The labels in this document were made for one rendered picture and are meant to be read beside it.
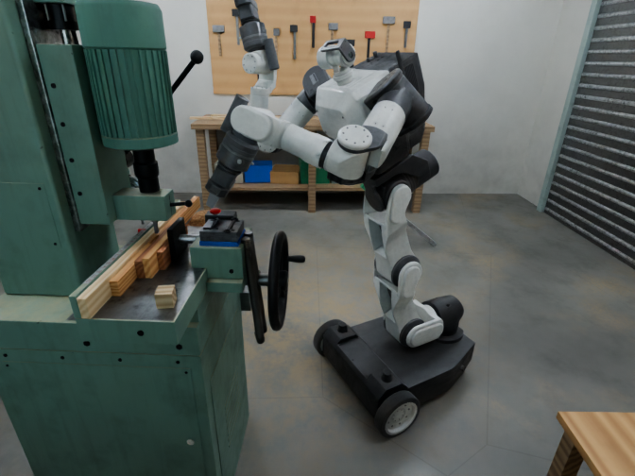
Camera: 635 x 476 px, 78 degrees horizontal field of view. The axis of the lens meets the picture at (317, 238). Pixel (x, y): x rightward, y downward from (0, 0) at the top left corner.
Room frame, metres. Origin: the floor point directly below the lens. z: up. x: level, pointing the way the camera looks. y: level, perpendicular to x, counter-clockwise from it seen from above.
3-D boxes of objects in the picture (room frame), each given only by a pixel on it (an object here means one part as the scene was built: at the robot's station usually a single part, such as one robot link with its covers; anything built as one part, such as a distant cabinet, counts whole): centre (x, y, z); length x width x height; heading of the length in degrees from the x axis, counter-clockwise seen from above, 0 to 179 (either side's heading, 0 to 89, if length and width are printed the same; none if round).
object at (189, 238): (0.97, 0.35, 0.95); 0.09 x 0.07 x 0.09; 178
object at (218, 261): (0.96, 0.26, 0.91); 0.15 x 0.14 x 0.09; 178
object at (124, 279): (1.05, 0.45, 0.92); 0.59 x 0.02 x 0.04; 178
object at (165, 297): (0.73, 0.33, 0.92); 0.04 x 0.04 x 0.04; 8
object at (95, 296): (0.97, 0.47, 0.92); 0.60 x 0.02 x 0.05; 178
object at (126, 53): (1.00, 0.45, 1.35); 0.18 x 0.18 x 0.31
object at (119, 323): (0.97, 0.34, 0.87); 0.61 x 0.30 x 0.06; 178
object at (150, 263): (0.94, 0.41, 0.93); 0.21 x 0.02 x 0.06; 178
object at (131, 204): (1.00, 0.47, 1.03); 0.14 x 0.07 x 0.09; 88
